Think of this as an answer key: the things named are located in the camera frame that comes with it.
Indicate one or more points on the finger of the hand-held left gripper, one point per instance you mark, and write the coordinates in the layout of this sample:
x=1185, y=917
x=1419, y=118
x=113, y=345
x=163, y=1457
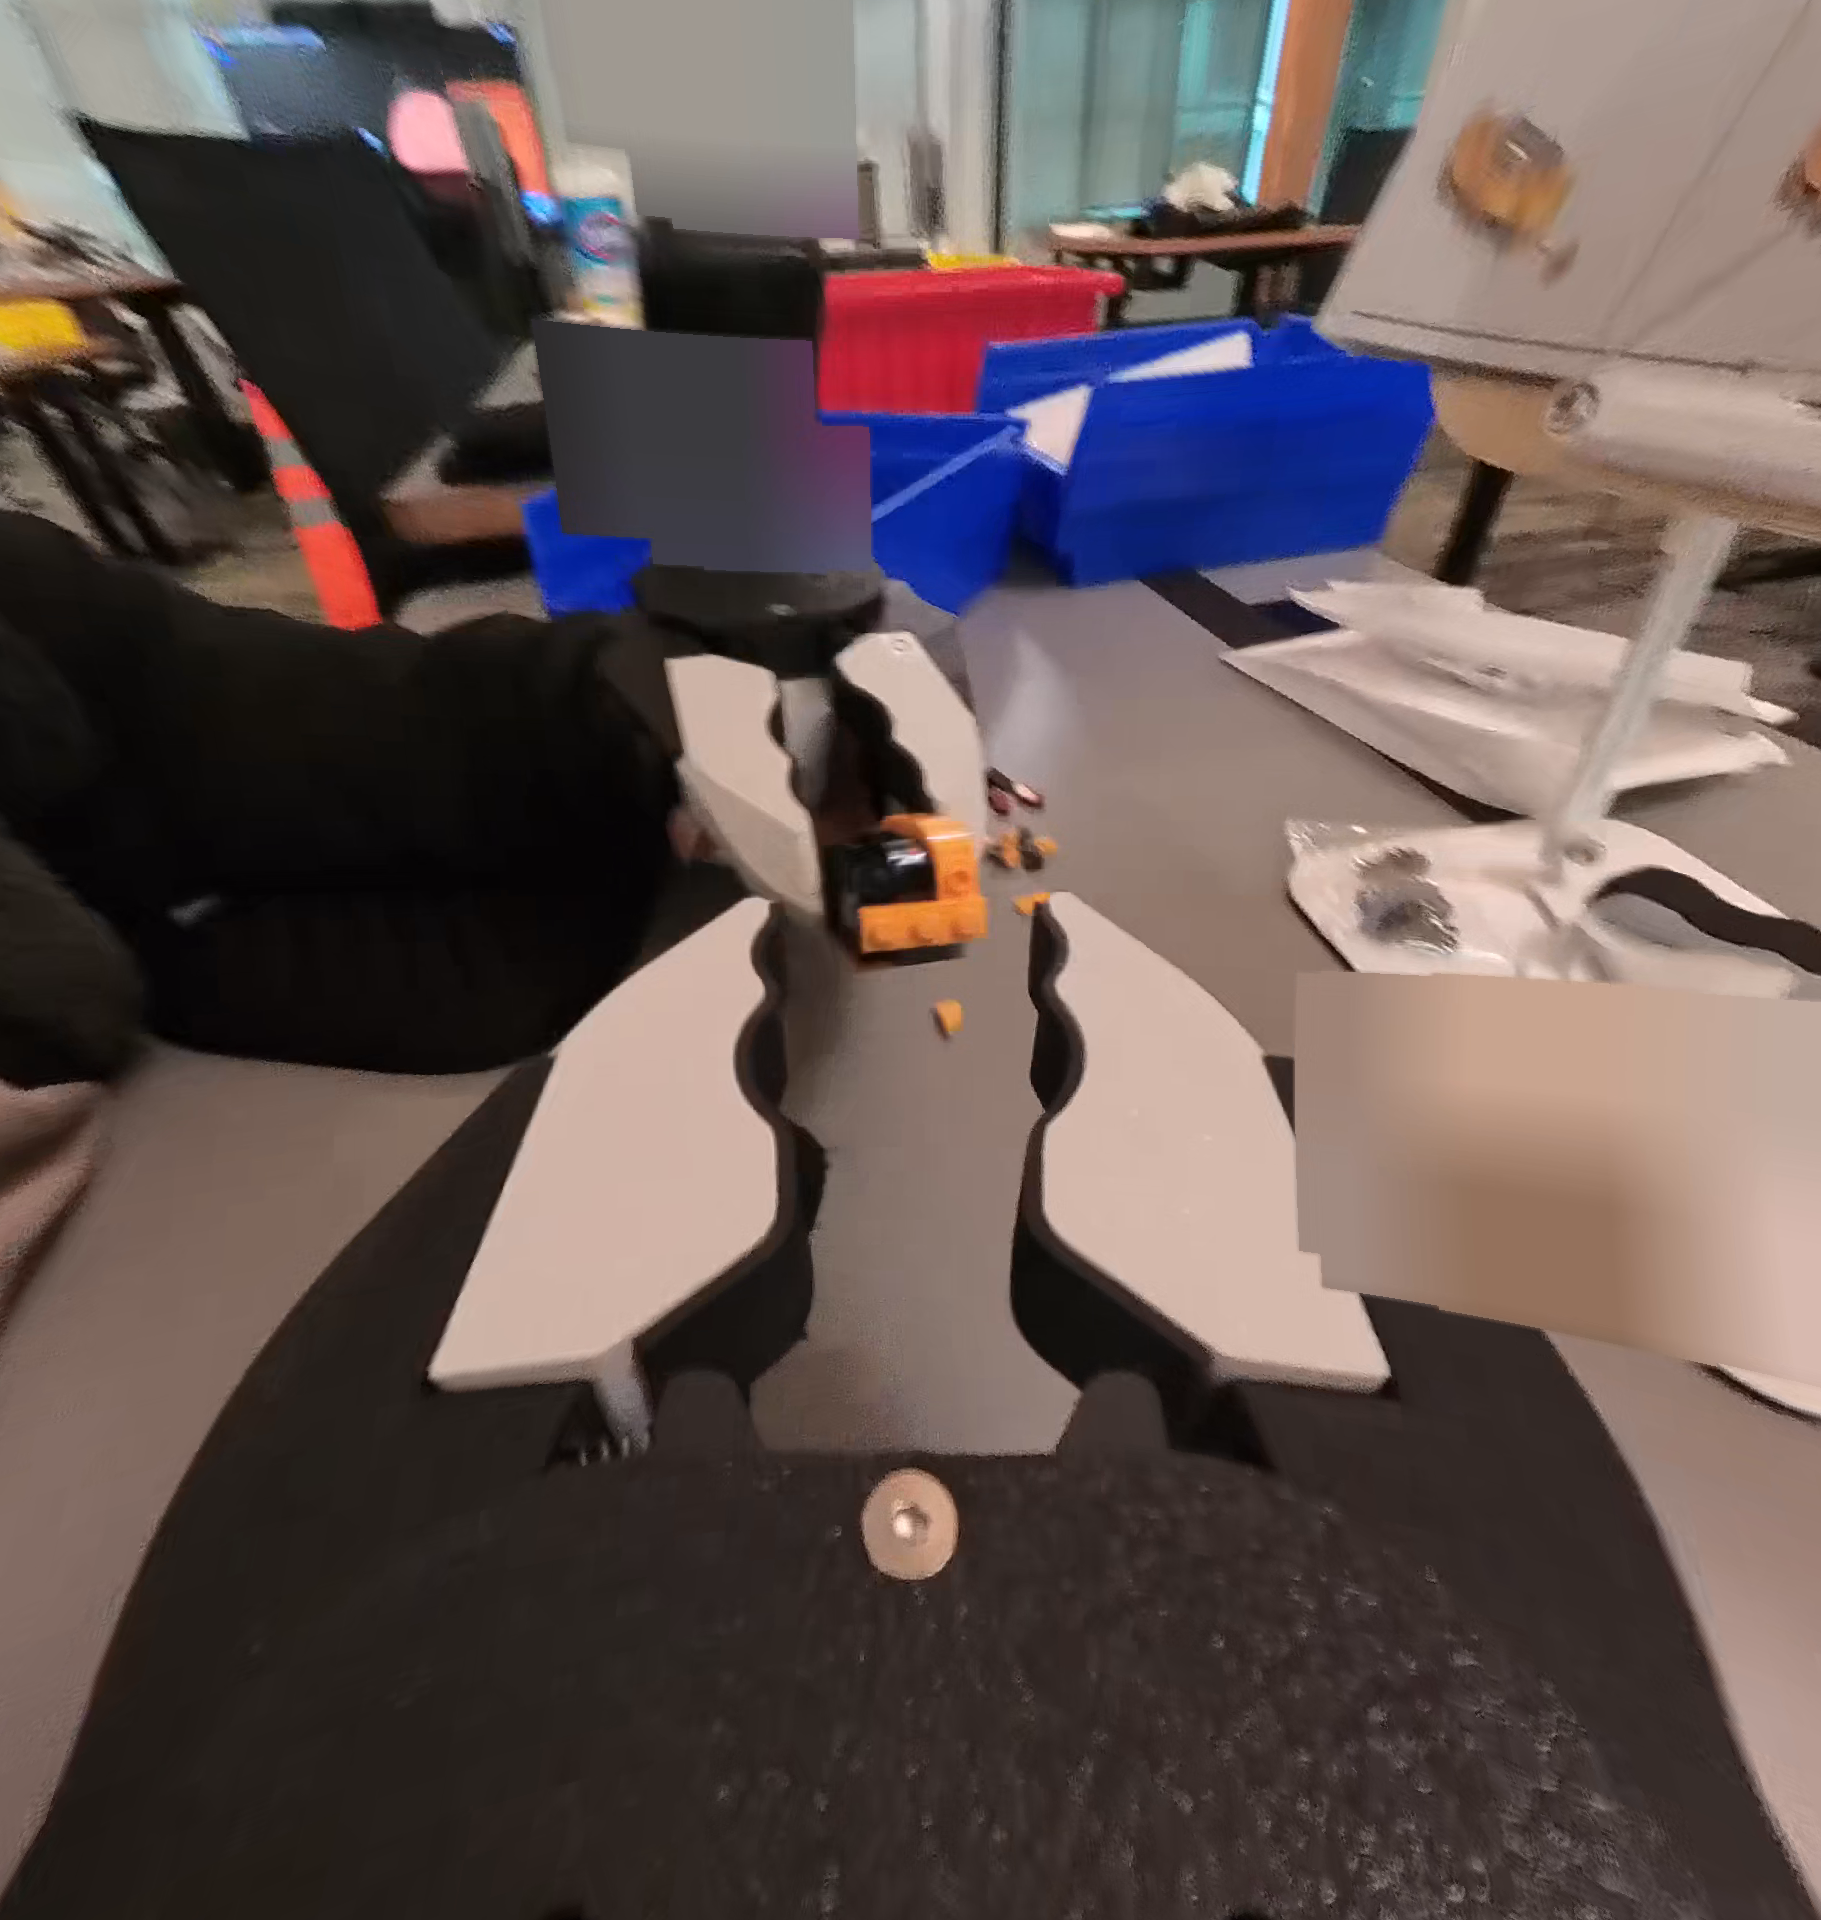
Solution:
x=932, y=734
x=737, y=764

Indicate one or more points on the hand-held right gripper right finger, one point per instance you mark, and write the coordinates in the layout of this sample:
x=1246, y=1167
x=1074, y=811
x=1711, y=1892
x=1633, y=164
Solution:
x=1165, y=1171

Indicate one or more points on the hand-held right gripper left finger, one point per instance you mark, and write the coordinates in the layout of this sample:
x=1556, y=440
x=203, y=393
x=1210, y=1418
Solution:
x=624, y=1171

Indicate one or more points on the orange black lego car assembly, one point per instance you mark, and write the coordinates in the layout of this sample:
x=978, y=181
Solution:
x=924, y=901

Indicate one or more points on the pile of loose lego pieces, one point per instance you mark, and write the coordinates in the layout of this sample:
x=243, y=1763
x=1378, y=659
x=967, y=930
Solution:
x=1022, y=849

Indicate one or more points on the lego instruction booklet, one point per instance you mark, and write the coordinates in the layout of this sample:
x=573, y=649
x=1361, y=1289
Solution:
x=1630, y=181

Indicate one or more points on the blue plastic bin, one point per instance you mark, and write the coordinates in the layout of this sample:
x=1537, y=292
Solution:
x=941, y=525
x=1225, y=465
x=1030, y=368

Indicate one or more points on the red plastic bin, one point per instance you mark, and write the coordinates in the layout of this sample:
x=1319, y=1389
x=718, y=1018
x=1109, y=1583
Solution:
x=941, y=339

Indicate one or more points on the clear bag of dark pieces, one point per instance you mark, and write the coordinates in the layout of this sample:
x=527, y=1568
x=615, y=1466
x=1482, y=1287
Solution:
x=1388, y=901

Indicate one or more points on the white wipes canister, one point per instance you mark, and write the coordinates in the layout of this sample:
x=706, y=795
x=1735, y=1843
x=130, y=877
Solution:
x=603, y=241

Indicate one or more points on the orange striped safety cone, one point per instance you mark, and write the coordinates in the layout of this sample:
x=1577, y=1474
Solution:
x=318, y=525

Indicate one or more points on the white paper bag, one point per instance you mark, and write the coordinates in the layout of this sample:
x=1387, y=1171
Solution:
x=1448, y=623
x=1526, y=751

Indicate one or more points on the dark partition panel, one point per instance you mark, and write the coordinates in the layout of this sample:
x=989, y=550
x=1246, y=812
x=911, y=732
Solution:
x=295, y=300

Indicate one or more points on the wooden office desk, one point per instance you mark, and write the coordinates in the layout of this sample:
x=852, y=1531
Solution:
x=1225, y=241

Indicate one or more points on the grey fleece jacket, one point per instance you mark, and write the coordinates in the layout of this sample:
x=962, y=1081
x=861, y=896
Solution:
x=25, y=944

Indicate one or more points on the wooden pillar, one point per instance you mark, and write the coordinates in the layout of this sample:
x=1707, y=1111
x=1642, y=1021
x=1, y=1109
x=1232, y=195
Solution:
x=1310, y=91

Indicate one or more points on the black wall screen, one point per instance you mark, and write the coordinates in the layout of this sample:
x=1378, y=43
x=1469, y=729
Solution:
x=295, y=75

